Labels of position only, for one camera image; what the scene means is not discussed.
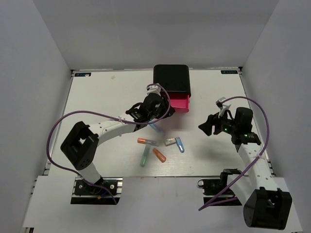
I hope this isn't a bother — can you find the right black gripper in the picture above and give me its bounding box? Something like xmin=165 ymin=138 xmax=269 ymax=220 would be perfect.
xmin=198 ymin=108 xmax=239 ymax=136

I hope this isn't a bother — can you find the pink drawer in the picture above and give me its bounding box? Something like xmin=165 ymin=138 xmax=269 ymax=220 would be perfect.
xmin=170 ymin=93 xmax=190 ymax=113

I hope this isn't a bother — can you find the blue transparent correction tape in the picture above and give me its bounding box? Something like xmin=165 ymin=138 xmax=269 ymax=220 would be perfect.
xmin=175 ymin=137 xmax=185 ymax=153

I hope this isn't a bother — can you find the orange transparent correction tape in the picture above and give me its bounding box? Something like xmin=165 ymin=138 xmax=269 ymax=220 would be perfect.
xmin=153 ymin=148 xmax=166 ymax=163

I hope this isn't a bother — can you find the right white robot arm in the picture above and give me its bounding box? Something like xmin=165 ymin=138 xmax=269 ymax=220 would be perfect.
xmin=198 ymin=107 xmax=292 ymax=230

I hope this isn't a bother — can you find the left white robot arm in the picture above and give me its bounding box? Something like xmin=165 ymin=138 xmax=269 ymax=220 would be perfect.
xmin=60 ymin=94 xmax=175 ymax=194

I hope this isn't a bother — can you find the light blue glue stick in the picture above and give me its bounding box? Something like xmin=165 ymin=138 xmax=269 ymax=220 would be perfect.
xmin=149 ymin=123 xmax=164 ymax=135

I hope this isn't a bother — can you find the black drawer cabinet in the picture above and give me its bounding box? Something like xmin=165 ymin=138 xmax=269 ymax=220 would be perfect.
xmin=153 ymin=64 xmax=191 ymax=97

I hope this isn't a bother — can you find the orange cap highlighter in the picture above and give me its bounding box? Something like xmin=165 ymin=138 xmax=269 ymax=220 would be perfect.
xmin=137 ymin=138 xmax=159 ymax=147

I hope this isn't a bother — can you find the white staples box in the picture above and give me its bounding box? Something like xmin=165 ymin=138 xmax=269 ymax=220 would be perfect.
xmin=164 ymin=137 xmax=176 ymax=147

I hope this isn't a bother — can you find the green highlighter pen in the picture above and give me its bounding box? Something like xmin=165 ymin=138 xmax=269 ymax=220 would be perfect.
xmin=140 ymin=145 xmax=151 ymax=167

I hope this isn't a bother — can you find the right blue table label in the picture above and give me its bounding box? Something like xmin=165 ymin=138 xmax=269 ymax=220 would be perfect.
xmin=221 ymin=70 xmax=238 ymax=74

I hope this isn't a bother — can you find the blue table label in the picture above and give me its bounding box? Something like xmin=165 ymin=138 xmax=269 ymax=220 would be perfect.
xmin=221 ymin=70 xmax=238 ymax=74
xmin=74 ymin=72 xmax=91 ymax=77

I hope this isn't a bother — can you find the left blue table label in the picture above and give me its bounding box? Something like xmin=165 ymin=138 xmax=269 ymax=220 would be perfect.
xmin=74 ymin=72 xmax=91 ymax=77

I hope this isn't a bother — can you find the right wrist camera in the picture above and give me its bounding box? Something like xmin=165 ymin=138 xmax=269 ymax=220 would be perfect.
xmin=216 ymin=97 xmax=231 ymax=118

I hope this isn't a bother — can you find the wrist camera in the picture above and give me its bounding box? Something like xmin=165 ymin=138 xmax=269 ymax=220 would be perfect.
xmin=216 ymin=97 xmax=231 ymax=118
xmin=146 ymin=83 xmax=161 ymax=96

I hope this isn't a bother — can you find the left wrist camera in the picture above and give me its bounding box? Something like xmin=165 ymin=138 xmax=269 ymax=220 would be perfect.
xmin=146 ymin=83 xmax=161 ymax=96

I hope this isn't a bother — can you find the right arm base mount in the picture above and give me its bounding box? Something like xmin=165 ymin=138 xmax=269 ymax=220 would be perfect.
xmin=197 ymin=168 xmax=242 ymax=206

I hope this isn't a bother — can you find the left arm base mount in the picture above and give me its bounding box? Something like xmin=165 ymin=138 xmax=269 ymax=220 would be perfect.
xmin=70 ymin=178 xmax=123 ymax=205

